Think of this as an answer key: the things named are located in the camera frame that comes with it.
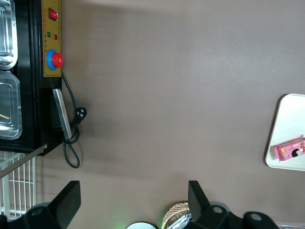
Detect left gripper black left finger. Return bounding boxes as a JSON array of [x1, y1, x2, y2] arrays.
[[47, 180, 81, 229]]

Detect light wicker basket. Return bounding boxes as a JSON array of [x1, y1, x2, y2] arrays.
[[161, 202, 191, 229]]

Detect grey metal handle bar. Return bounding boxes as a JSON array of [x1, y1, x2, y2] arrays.
[[52, 88, 72, 140]]

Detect cream plastic tray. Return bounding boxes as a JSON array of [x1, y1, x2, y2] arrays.
[[265, 93, 305, 172]]

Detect red emergency stop button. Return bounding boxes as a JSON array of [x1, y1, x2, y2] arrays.
[[46, 49, 64, 71]]

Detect white wire rack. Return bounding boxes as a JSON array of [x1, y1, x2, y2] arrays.
[[0, 152, 36, 218]]

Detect pink snack packet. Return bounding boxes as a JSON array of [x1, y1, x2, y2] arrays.
[[274, 137, 305, 163]]

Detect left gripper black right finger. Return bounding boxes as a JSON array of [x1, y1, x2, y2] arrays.
[[188, 180, 211, 222]]

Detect black sealing machine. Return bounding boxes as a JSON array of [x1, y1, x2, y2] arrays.
[[0, 0, 63, 157]]

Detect stacked foil trays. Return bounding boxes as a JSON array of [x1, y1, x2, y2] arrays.
[[170, 212, 193, 229]]

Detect grey metal lever bar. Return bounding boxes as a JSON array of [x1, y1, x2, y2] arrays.
[[0, 143, 48, 179]]

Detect black power cable with plug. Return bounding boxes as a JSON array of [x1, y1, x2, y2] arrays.
[[61, 71, 88, 169]]

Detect steel food container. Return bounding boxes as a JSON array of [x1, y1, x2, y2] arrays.
[[0, 70, 22, 140], [0, 0, 19, 70]]

